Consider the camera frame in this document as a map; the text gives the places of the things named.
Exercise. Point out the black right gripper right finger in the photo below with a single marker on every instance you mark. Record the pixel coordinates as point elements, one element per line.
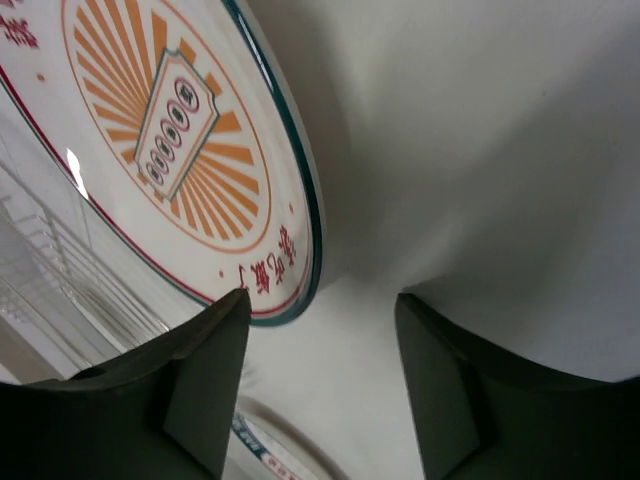
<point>483,412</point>

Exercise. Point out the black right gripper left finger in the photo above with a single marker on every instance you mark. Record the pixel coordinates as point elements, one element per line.
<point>162,410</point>

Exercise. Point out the orange sunburst plate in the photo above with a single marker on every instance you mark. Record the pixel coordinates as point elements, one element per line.
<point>174,121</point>

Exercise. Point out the teal rimmed text plate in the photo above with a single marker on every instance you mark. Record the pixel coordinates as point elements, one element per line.
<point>264,445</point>

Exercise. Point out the silver wire dish rack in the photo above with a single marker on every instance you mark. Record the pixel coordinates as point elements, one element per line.
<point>63,309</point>

